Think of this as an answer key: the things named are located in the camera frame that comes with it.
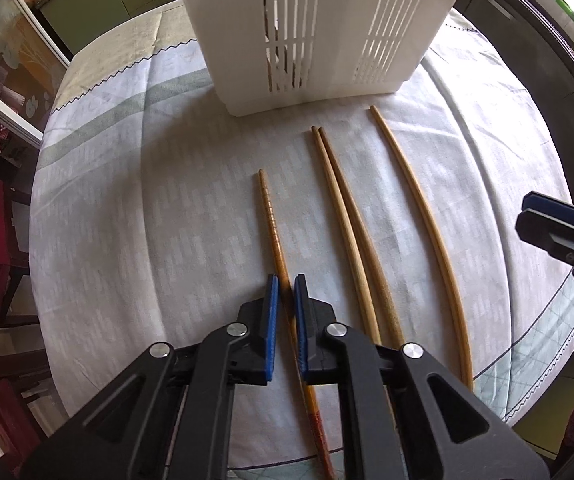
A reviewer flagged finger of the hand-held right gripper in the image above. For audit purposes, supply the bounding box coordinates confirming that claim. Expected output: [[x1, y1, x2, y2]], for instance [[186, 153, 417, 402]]
[[522, 190, 574, 227], [514, 209, 574, 263]]

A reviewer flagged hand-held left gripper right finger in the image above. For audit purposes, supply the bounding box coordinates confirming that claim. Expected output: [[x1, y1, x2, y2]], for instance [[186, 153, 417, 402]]
[[293, 273, 551, 480]]

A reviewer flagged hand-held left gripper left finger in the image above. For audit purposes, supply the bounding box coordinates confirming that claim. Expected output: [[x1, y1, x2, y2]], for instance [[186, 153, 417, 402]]
[[19, 273, 281, 480]]

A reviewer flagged brown patterned wooden chopstick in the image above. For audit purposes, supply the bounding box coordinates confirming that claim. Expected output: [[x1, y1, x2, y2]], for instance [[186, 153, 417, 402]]
[[311, 126, 382, 346], [318, 127, 406, 352]]

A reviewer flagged light bamboo chopstick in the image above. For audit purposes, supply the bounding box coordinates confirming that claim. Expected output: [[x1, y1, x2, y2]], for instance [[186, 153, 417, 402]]
[[370, 104, 474, 392]]

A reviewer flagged orange-brown ridged chopstick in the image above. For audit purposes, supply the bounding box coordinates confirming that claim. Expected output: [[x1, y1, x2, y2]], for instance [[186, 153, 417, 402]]
[[257, 169, 336, 480]]

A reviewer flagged white plastic utensil holder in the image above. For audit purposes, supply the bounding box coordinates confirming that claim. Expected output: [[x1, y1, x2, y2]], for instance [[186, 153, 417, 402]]
[[169, 0, 477, 119]]

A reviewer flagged pale green patterned tablecloth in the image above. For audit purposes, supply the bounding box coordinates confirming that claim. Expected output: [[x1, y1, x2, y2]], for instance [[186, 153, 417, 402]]
[[29, 0, 574, 472]]

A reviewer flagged dark green sink cabinet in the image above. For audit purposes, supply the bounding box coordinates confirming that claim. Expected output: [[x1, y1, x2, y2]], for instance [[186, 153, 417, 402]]
[[454, 0, 574, 202]]

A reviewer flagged stainless steel double sink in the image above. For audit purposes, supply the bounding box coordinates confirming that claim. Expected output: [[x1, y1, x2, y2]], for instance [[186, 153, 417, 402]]
[[509, 0, 574, 49]]

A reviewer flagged green drawer cabinet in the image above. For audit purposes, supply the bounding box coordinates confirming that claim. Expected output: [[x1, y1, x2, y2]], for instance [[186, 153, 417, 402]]
[[37, 0, 184, 59]]

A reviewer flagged glass sliding door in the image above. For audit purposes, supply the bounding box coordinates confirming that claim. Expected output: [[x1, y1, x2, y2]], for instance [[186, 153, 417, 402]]
[[0, 0, 76, 149]]

